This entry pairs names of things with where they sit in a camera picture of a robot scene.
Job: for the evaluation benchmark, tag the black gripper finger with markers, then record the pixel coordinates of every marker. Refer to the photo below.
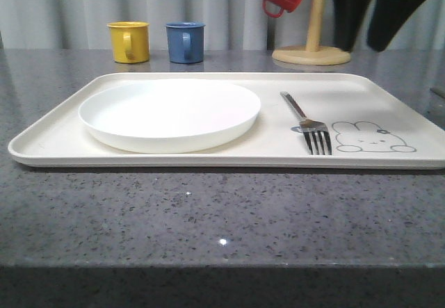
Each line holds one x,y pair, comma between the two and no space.
387,19
348,17

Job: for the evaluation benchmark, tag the stainless steel knife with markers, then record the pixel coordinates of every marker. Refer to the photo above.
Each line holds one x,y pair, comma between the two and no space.
438,92

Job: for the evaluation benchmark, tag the stainless steel fork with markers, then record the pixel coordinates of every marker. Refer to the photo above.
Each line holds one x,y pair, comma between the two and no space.
317,136

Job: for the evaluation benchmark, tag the white round plate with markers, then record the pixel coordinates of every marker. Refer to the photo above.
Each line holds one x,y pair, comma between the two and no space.
170,116

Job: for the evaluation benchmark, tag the wooden mug tree stand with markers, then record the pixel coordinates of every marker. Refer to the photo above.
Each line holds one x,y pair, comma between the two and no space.
313,53

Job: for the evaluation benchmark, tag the blue enamel mug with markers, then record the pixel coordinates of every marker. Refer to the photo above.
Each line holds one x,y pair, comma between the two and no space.
185,42

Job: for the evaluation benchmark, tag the yellow enamel mug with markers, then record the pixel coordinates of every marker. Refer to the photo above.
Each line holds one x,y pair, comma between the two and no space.
130,41

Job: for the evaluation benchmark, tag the cream rabbit serving tray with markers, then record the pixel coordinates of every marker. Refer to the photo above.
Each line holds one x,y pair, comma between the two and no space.
369,128

